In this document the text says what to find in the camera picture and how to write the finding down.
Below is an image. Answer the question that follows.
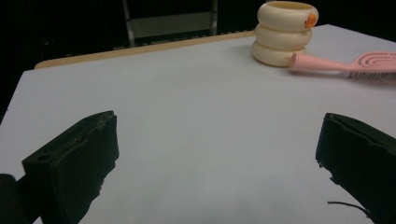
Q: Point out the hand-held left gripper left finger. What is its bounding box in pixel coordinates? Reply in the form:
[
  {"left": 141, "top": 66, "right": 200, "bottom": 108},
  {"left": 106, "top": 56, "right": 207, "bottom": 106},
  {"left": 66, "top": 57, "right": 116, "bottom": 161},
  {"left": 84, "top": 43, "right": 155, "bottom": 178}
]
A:
[{"left": 21, "top": 110, "right": 120, "bottom": 224}]

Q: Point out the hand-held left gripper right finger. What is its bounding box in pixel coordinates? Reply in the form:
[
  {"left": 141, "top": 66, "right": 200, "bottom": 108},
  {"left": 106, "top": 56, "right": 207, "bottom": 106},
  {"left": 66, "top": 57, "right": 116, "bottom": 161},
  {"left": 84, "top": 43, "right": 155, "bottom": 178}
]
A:
[{"left": 315, "top": 112, "right": 396, "bottom": 224}]

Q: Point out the pink hairbrush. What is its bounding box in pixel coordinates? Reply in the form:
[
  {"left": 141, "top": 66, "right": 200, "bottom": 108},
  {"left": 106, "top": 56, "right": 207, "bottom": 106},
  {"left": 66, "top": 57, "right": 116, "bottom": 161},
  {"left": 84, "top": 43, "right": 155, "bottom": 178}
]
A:
[{"left": 289, "top": 50, "right": 396, "bottom": 86}]

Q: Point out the cream ringed holder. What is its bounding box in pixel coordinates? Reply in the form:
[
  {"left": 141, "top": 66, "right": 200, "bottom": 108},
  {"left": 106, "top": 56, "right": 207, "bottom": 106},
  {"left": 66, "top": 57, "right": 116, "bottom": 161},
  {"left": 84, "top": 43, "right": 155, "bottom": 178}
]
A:
[{"left": 251, "top": 0, "right": 319, "bottom": 68}]

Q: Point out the thin black wire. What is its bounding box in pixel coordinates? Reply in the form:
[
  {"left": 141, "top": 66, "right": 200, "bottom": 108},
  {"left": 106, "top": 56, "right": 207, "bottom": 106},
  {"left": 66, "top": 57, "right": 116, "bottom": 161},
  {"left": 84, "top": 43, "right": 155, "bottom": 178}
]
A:
[{"left": 327, "top": 201, "right": 375, "bottom": 218}]

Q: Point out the desk with grey metal frame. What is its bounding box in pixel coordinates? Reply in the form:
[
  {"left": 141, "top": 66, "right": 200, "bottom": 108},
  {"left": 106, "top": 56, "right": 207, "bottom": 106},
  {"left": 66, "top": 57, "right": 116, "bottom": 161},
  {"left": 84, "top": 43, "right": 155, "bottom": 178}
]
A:
[{"left": 121, "top": 0, "right": 219, "bottom": 49}]

